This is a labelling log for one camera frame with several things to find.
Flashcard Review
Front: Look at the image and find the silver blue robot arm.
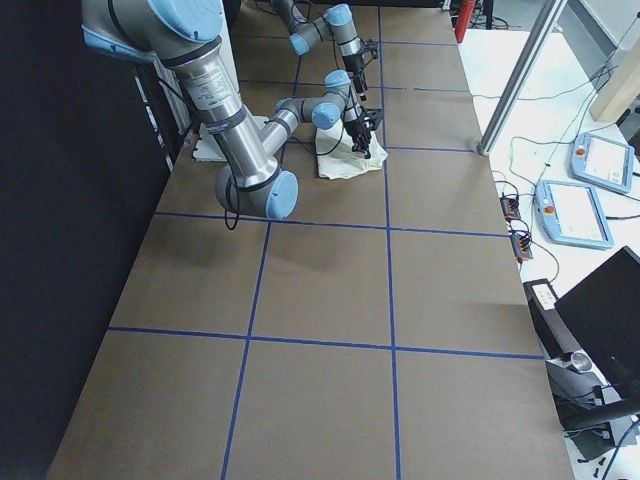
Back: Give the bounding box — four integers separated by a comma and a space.
81, 1, 382, 219
269, 0, 379, 101

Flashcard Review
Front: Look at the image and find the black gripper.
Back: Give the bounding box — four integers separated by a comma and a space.
345, 113, 371, 159
342, 49, 368, 101

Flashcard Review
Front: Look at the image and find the black orange connector block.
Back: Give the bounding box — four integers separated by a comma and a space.
499, 194, 521, 221
510, 230, 533, 264

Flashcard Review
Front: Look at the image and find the black pendant cable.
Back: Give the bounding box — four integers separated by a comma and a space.
469, 49, 640, 191

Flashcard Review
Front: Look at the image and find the red fire extinguisher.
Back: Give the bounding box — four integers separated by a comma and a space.
454, 0, 476, 44

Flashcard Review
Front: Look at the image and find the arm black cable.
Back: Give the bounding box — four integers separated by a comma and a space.
294, 0, 351, 76
224, 119, 359, 231

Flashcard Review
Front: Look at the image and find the black orange connector block far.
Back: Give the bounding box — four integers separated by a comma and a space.
499, 194, 521, 221

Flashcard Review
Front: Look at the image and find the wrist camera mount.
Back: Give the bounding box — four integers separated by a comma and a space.
362, 108, 384, 131
359, 39, 380, 65

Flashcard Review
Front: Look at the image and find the far teach pendant tablet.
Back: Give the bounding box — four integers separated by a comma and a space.
570, 132, 635, 194

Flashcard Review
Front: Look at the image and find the cream long-sleeve cat shirt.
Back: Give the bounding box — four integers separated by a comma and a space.
314, 122, 388, 180

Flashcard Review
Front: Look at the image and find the black monitor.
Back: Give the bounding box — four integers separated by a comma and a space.
555, 246, 639, 397

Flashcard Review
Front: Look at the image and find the black orange connector block near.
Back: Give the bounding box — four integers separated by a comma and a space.
510, 230, 533, 264

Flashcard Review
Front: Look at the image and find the near teach pendant tablet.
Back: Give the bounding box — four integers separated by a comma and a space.
534, 180, 614, 250

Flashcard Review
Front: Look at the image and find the teach pendant tablet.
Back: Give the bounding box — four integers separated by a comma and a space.
534, 180, 614, 250
570, 132, 635, 194

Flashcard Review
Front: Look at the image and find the wooden beam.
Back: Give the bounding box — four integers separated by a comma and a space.
590, 41, 640, 123

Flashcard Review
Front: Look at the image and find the aluminium frame post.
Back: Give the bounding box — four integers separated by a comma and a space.
477, 0, 568, 156

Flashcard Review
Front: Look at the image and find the black device with white label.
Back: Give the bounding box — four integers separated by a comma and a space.
523, 279, 585, 360

